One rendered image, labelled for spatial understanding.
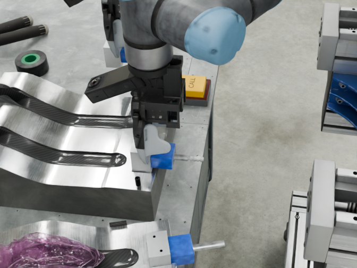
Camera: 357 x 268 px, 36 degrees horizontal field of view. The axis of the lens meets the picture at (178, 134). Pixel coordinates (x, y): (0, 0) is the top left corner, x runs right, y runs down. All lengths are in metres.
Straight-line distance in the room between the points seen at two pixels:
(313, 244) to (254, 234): 1.19
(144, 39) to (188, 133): 0.45
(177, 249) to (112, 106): 0.38
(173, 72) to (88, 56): 0.65
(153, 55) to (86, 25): 0.80
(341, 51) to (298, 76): 1.52
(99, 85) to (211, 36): 0.27
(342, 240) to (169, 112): 0.33
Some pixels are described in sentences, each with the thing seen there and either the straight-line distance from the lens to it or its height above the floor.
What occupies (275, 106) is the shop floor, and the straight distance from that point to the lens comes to 2.54.
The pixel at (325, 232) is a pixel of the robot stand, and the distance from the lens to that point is 0.84.
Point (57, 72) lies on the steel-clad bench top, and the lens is 1.45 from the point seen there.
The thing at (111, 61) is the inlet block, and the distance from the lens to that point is 1.24.
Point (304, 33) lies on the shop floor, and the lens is 3.04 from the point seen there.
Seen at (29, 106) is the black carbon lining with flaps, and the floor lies 0.92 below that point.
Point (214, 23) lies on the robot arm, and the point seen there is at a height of 1.26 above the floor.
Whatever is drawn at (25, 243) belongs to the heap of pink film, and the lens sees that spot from 0.92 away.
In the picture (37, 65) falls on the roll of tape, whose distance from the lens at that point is 1.43.
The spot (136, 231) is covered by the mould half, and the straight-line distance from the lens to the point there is 0.98.
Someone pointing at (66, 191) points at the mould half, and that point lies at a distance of 1.05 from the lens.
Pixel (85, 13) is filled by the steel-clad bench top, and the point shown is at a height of 0.80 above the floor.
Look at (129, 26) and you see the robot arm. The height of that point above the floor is 1.21.
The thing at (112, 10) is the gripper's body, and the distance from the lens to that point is 1.16.
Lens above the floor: 1.64
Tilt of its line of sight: 43 degrees down
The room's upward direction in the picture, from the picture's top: 3 degrees counter-clockwise
